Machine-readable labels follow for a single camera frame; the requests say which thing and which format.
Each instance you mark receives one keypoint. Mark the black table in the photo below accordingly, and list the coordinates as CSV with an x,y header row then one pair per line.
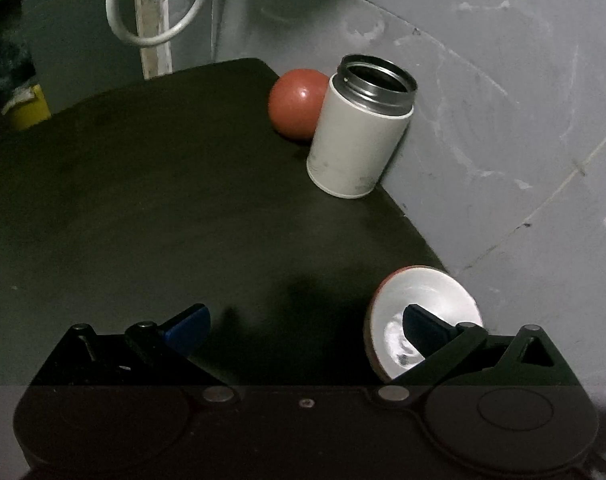
x,y
140,202

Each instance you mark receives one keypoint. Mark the yellow plastic container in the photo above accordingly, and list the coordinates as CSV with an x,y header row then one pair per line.
x,y
26,108

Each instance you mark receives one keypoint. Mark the white bowl red rim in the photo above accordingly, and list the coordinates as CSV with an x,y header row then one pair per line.
x,y
423,304

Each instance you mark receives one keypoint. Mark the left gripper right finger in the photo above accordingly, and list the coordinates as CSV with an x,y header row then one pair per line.
x,y
466,354

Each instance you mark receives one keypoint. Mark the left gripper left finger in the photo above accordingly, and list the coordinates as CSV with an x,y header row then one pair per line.
x,y
147,355

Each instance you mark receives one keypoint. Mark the red ball lid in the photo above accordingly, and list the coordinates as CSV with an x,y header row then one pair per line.
x,y
295,102

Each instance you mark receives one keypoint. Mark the white steel thermos flask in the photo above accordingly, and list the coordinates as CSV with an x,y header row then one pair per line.
x,y
367,108

